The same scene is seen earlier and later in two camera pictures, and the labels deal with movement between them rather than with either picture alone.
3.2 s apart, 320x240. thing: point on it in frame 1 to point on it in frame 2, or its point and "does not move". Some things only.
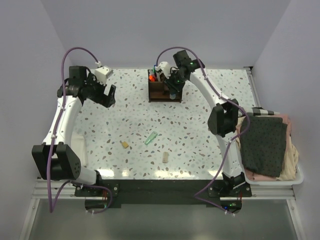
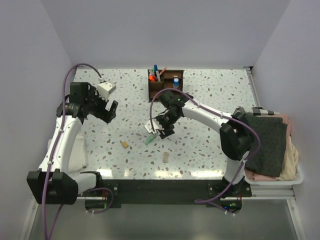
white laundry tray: (296, 180) does not move
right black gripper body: (176, 79) to (168, 119)
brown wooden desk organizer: (155, 91) does not move
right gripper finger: (172, 89) to (168, 131)
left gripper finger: (111, 99) to (107, 115)
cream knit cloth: (291, 156) does not move
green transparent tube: (151, 137) does not move
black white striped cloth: (259, 111) does not move
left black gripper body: (96, 93) to (95, 104)
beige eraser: (165, 157) does not move
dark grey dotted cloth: (263, 145) does not move
